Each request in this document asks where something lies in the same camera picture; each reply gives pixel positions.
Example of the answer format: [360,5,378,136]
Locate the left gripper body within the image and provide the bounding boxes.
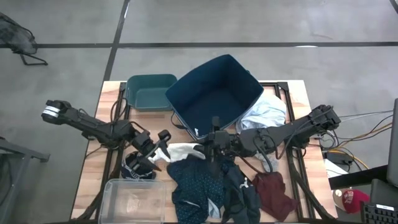
[132,129,172,161]

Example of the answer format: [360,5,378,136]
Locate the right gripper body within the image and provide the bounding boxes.
[203,116,240,165]

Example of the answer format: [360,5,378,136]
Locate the white sock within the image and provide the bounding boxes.
[151,142,206,163]

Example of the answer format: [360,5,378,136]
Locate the black white-trimmed underwear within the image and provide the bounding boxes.
[120,151,157,180]

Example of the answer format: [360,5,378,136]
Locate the navy dotted cloth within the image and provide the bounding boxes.
[167,155,237,224]

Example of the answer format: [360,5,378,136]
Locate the light blue shirt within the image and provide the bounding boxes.
[235,91,287,134]

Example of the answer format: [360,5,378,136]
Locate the dark navy garment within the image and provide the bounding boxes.
[221,164,262,224]

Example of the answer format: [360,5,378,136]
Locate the maroon cloth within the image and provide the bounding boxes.
[251,171,299,222]

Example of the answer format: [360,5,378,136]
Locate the clear plastic container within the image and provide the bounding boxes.
[98,179,167,224]

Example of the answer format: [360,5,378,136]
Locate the navy fabric storage bin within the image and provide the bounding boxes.
[164,54,264,141]

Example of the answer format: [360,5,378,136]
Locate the teal plastic bin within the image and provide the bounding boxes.
[126,73,178,112]

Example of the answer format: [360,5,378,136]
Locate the white paper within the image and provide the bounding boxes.
[323,159,349,179]

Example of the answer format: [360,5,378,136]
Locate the grey metal side table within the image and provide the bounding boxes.
[0,136,50,224]

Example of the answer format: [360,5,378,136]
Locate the black desk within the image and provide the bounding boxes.
[328,164,389,190]

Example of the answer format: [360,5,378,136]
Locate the red cap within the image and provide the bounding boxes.
[341,189,371,215]

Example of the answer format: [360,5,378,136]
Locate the black mesh chair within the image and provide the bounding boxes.
[0,12,49,67]

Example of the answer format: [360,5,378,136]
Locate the grey monitor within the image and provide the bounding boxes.
[387,98,398,187]

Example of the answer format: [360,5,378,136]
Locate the black keyboard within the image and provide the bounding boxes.
[360,201,398,224]

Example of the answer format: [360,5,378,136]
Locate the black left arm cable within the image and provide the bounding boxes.
[109,98,129,125]

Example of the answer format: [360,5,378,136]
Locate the black metal table frame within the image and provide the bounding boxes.
[74,81,338,223]

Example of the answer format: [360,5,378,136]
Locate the grey cable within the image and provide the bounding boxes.
[338,110,394,119]

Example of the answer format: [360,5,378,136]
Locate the yellow cable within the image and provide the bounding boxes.
[328,122,394,170]

